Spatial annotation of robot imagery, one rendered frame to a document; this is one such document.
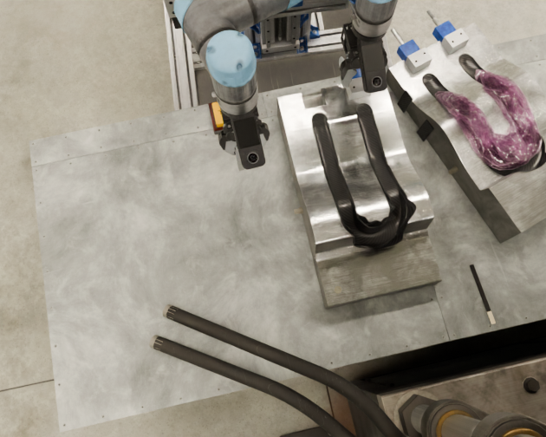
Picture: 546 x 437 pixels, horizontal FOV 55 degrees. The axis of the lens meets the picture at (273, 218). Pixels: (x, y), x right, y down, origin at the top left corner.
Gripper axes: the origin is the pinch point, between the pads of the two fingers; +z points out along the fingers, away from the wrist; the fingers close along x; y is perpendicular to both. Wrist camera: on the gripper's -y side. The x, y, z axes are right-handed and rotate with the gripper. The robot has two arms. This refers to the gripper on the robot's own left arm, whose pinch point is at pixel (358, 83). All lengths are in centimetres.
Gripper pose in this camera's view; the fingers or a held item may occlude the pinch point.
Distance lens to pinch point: 126.9
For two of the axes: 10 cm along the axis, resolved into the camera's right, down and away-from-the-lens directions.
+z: 0.1, 2.6, 9.6
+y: -2.2, -9.4, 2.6
